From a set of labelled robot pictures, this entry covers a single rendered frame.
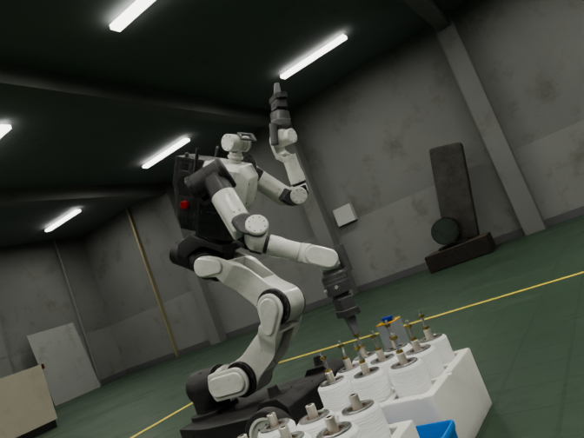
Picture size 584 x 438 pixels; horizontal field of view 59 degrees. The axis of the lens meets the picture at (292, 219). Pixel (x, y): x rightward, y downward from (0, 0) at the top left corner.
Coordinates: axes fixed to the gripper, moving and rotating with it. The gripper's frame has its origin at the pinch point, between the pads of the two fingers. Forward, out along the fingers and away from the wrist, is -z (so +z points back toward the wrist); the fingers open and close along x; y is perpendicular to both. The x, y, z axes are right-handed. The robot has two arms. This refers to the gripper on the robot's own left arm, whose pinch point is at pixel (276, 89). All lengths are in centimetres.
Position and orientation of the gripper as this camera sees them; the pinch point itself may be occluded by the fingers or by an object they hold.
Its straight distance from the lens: 241.2
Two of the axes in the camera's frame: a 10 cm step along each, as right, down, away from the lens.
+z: 1.1, 9.9, -1.2
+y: -9.2, 0.5, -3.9
